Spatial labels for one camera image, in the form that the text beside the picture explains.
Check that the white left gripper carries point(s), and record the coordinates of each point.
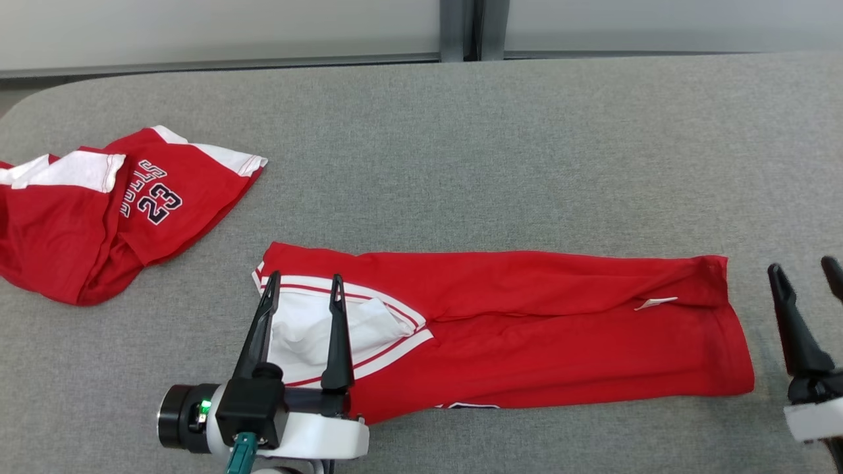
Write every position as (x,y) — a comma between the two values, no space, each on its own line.
(323,436)

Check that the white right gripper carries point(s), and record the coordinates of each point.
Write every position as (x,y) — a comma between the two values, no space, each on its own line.
(816,418)

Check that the red jersey number 23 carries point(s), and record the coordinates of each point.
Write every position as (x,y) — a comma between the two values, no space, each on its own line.
(66,243)

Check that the red shorts white striped trim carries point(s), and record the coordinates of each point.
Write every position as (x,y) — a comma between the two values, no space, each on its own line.
(560,329)

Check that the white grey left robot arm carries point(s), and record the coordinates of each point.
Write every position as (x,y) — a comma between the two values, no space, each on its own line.
(178,418)

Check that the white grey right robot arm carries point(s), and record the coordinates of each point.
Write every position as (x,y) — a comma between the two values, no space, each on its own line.
(838,457)

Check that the grey fabric sofa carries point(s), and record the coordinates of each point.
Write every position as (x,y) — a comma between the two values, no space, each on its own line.
(461,145)

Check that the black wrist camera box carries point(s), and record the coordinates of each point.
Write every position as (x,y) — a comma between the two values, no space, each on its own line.
(250,408)

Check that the grey partition post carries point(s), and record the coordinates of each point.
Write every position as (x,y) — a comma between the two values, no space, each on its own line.
(453,29)
(495,29)

